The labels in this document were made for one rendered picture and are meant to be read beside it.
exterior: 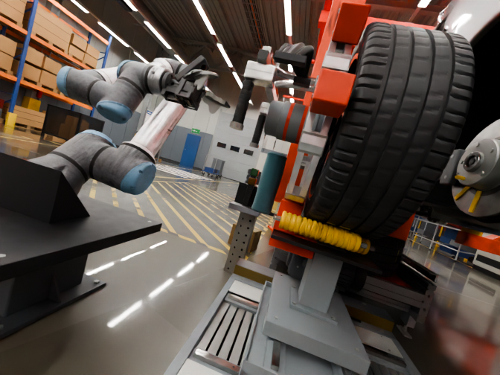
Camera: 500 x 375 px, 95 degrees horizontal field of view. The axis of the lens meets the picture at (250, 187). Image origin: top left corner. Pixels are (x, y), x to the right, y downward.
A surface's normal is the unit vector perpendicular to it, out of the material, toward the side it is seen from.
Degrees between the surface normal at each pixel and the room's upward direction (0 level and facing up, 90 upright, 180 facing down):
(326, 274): 90
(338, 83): 90
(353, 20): 125
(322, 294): 90
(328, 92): 90
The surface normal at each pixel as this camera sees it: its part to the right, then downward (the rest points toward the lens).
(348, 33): -0.31, 0.55
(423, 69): -0.10, -0.27
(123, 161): 0.25, -0.43
